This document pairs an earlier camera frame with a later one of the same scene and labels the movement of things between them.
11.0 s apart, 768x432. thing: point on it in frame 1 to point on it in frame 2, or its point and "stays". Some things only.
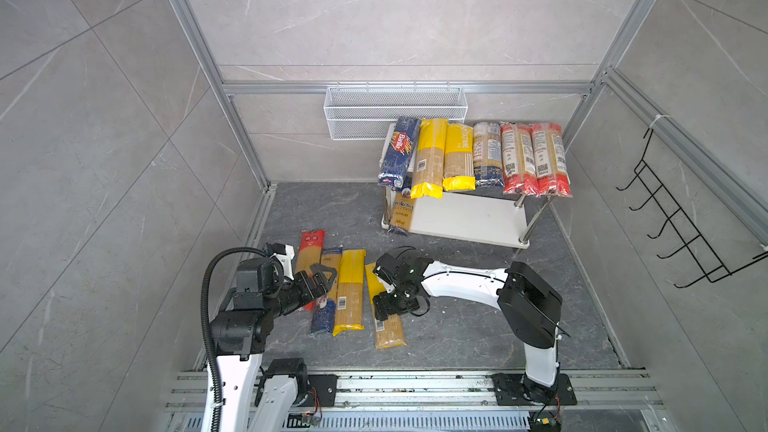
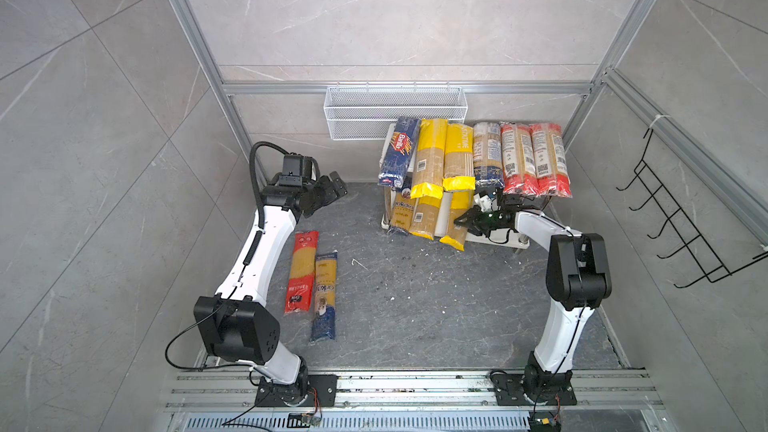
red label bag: [550, 160] stays
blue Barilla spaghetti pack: [400, 151] stays
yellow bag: [388, 332] to [425, 209]
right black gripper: [383, 309] to [473, 222]
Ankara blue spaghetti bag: [324, 313] stays
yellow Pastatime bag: [430, 159] stays
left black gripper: [307, 294] to [328, 192]
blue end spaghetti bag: [487, 154] stays
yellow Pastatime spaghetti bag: [459, 163] stays
